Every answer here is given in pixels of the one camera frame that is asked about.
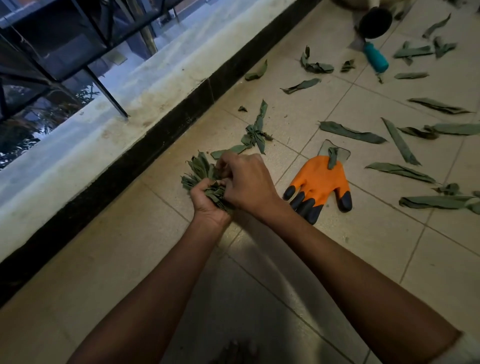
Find person's left hand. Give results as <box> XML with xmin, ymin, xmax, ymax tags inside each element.
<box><xmin>189</xmin><ymin>178</ymin><xmax>235</xmax><ymax>229</ymax></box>

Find person's right hand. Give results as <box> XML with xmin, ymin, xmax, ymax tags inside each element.
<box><xmin>215</xmin><ymin>151</ymin><xmax>286</xmax><ymax>226</ymax></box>

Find person's left forearm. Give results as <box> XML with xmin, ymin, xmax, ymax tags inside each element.
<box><xmin>67</xmin><ymin>219</ymin><xmax>233</xmax><ymax>364</ymax></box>

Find person's right forearm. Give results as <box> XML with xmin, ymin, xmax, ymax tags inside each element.
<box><xmin>262</xmin><ymin>204</ymin><xmax>462</xmax><ymax>364</ymax></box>

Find person's left foot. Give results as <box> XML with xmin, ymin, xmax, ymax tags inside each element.
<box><xmin>209</xmin><ymin>339</ymin><xmax>262</xmax><ymax>364</ymax></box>

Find person's grey shirt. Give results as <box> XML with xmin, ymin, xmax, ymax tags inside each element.
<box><xmin>431</xmin><ymin>331</ymin><xmax>480</xmax><ymax>364</ymax></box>

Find orange black work glove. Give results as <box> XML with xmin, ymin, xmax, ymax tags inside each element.
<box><xmin>282</xmin><ymin>154</ymin><xmax>353</xmax><ymax>226</ymax></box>

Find grey glove packaging card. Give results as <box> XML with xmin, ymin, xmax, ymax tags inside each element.
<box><xmin>317</xmin><ymin>139</ymin><xmax>352</xmax><ymax>162</ymax></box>

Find black metal railing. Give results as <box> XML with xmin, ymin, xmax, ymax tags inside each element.
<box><xmin>0</xmin><ymin>0</ymin><xmax>188</xmax><ymax>123</ymax></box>

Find green trees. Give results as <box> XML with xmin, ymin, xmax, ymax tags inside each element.
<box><xmin>0</xmin><ymin>84</ymin><xmax>100</xmax><ymax>170</ymax></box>

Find beige plastic watering can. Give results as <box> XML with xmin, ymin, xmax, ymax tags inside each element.
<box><xmin>331</xmin><ymin>0</ymin><xmax>417</xmax><ymax>40</ymax></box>

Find narrow teal handled trowel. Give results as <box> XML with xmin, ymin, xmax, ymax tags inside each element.
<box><xmin>348</xmin><ymin>35</ymin><xmax>390</xmax><ymax>84</ymax></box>

